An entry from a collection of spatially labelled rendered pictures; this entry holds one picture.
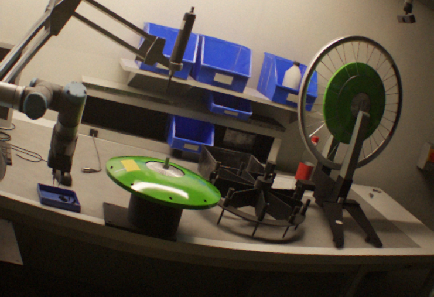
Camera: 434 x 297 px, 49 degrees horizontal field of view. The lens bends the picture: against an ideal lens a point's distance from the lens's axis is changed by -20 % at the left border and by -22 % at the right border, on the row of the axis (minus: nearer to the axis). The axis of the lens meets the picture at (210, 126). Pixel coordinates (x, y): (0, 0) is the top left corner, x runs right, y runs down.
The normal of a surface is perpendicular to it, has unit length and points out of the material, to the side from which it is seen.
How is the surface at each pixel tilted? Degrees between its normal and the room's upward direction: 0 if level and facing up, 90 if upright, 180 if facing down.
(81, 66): 90
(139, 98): 90
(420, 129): 90
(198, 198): 24
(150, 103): 90
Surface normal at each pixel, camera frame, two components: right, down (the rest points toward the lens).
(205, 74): 0.19, 0.42
